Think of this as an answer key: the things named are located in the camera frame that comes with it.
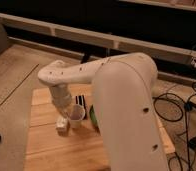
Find black striped object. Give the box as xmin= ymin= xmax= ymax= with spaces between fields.
xmin=75 ymin=95 xmax=86 ymax=110

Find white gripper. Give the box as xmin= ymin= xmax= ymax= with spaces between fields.
xmin=50 ymin=84 xmax=72 ymax=132

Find black cables on floor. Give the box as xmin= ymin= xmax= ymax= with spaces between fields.
xmin=152 ymin=79 xmax=196 ymax=171

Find green bowl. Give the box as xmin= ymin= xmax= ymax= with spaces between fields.
xmin=89 ymin=105 xmax=99 ymax=129

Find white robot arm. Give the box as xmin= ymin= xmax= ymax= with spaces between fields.
xmin=38 ymin=53 xmax=169 ymax=171

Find long white rail frame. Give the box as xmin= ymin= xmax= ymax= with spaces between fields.
xmin=0 ymin=13 xmax=196 ymax=62

